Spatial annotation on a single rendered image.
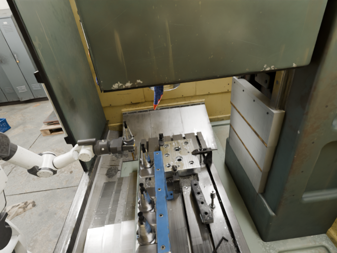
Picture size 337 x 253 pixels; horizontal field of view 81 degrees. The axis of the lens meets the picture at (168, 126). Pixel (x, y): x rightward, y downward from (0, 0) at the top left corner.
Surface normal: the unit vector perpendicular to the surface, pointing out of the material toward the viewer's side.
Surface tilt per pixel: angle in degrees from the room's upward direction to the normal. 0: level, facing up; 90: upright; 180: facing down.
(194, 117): 24
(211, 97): 90
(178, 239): 0
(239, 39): 90
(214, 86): 90
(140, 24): 90
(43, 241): 0
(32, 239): 0
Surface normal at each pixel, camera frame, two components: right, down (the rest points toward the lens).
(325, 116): 0.09, 0.53
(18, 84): 0.37, 0.47
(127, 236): -0.08, -0.76
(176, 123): -0.06, -0.55
